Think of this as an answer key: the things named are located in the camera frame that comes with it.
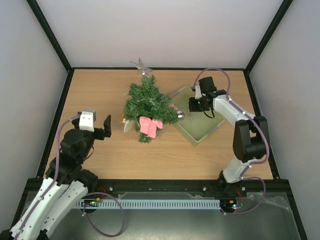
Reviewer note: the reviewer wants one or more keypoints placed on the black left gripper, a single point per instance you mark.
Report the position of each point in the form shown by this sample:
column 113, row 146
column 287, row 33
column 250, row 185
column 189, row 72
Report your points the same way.
column 108, row 131

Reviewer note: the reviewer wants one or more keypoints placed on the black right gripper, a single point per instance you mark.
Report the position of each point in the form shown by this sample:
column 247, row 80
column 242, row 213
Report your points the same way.
column 192, row 105

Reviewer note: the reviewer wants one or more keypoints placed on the pink paper triangle ornament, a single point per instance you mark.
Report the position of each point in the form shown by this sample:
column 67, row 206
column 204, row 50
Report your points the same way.
column 171, row 106

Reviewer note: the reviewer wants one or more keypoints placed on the pink bow ornament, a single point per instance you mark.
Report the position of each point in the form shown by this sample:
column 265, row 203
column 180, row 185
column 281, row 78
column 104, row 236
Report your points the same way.
column 150, row 126

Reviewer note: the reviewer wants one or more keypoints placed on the light green plastic basket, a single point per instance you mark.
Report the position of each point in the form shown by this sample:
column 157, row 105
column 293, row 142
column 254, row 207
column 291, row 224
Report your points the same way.
column 201, row 126

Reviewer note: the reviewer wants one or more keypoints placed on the small green christmas tree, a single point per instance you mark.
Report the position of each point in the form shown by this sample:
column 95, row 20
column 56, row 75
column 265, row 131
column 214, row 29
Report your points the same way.
column 133, row 110

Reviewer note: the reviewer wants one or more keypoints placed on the clear led string lights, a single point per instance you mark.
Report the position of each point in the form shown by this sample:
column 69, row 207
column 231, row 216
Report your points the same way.
column 150, row 100

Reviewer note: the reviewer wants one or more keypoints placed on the silver star ornament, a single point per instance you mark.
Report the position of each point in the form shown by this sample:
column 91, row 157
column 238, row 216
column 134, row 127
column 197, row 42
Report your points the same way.
column 142, row 69

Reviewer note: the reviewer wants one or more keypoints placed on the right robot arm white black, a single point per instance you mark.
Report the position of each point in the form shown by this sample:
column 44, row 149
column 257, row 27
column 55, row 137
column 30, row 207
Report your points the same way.
column 251, row 142

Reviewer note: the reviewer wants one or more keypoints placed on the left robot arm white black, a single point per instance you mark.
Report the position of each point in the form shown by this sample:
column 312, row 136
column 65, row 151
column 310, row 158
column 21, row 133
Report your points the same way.
column 65, row 181

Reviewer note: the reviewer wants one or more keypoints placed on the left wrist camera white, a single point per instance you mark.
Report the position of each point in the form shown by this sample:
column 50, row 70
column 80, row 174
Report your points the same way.
column 87, row 119

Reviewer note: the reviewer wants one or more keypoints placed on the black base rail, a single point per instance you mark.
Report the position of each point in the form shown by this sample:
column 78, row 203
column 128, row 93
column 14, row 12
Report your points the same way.
column 204, row 188

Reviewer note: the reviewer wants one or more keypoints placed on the light blue slotted cable duct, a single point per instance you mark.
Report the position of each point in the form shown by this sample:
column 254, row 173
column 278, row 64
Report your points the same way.
column 151, row 204

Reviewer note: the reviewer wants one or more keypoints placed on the black corner frame post right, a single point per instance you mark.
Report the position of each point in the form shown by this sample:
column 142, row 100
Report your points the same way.
column 276, row 20

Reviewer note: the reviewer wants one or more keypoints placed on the black corner frame post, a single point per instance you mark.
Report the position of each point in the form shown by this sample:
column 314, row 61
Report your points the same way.
column 276, row 20
column 39, row 15

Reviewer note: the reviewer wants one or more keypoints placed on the black corner frame post left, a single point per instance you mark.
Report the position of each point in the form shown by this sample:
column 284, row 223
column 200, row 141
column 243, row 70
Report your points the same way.
column 39, row 15

